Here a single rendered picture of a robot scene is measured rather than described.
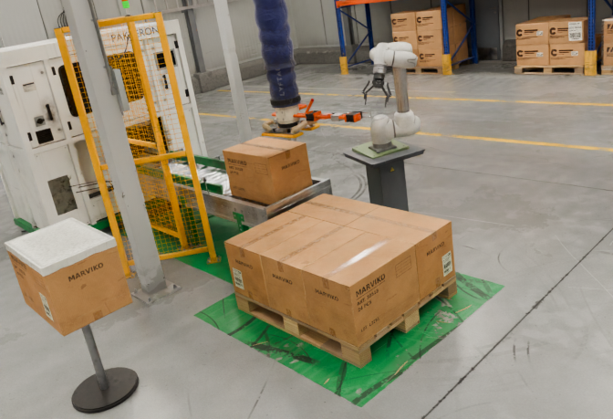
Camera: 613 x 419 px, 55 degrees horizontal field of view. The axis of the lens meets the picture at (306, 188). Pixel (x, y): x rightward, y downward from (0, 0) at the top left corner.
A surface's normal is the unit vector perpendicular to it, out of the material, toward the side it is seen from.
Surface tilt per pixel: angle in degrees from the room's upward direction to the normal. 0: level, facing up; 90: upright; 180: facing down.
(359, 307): 90
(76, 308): 90
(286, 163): 90
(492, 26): 90
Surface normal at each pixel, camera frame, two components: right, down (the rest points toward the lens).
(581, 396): -0.15, -0.93
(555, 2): -0.70, 0.33
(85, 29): 0.68, 0.15
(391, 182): 0.41, 0.25
